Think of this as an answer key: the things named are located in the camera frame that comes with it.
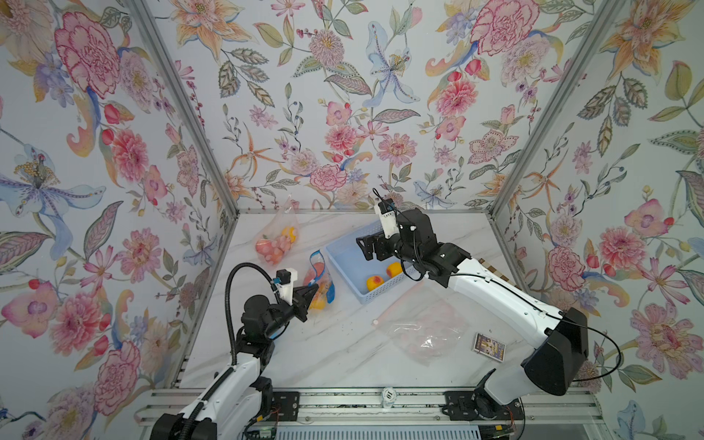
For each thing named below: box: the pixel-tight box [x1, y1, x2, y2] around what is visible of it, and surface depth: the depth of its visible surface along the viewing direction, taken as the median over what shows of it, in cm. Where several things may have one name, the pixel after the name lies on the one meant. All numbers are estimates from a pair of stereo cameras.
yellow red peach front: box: [365, 275, 385, 292], surface depth 95 cm
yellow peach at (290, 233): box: [280, 226, 297, 243], surface depth 107 cm
